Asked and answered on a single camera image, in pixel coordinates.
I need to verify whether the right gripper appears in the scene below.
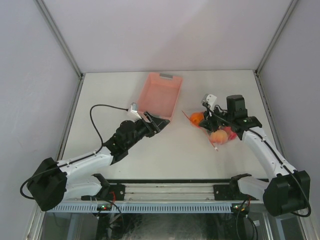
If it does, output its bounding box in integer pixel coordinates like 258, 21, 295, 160
198, 104, 234, 133

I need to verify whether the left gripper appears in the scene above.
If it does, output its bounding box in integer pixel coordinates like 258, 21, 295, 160
125, 111, 169, 150

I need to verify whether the fake orange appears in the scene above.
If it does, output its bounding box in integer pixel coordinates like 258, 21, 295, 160
189, 112, 204, 126

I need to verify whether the clear zip top bag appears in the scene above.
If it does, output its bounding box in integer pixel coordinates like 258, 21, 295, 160
182, 110, 237, 152

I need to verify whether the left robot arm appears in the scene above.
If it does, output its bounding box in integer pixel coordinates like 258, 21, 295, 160
26, 112, 170, 212

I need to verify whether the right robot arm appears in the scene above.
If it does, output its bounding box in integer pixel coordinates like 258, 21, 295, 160
199, 94, 312, 218

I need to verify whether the fake peach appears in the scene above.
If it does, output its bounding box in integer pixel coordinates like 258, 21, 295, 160
209, 129, 228, 144

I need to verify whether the fake red fruit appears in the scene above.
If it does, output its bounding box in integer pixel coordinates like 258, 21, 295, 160
223, 126, 237, 141

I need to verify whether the pink plastic basket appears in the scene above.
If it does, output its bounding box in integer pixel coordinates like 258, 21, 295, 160
137, 72, 183, 120

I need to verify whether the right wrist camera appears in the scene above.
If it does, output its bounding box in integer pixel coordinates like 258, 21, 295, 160
201, 94, 217, 110

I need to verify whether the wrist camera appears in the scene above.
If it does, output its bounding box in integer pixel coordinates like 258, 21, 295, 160
201, 94, 217, 110
127, 102, 141, 121

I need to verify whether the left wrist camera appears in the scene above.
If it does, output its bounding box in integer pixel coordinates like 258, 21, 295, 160
127, 102, 141, 121

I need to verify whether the right camera cable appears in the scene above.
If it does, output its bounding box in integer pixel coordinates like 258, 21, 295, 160
204, 106, 312, 217

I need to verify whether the camera cable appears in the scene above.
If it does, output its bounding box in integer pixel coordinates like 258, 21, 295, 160
204, 106, 312, 217
89, 103, 131, 151

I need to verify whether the left camera cable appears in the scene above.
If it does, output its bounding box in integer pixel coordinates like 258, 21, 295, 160
89, 103, 131, 151

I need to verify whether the aluminium front rail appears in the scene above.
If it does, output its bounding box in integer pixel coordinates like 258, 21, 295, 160
59, 182, 271, 202

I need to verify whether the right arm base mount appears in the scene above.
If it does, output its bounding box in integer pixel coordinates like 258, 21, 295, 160
213, 184, 241, 201

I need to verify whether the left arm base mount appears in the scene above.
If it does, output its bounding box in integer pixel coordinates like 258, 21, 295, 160
80, 184, 126, 202

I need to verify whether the left aluminium corner post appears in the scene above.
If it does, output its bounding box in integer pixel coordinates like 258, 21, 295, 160
34, 0, 85, 81

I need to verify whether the aluminium corner post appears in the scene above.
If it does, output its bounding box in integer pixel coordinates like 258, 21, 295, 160
253, 0, 300, 76
34, 0, 85, 81

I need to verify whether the slotted cable duct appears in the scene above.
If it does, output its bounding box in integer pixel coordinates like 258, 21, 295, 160
46, 202, 266, 214

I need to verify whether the right aluminium corner post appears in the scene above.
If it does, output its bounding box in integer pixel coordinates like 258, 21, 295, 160
253, 0, 300, 76

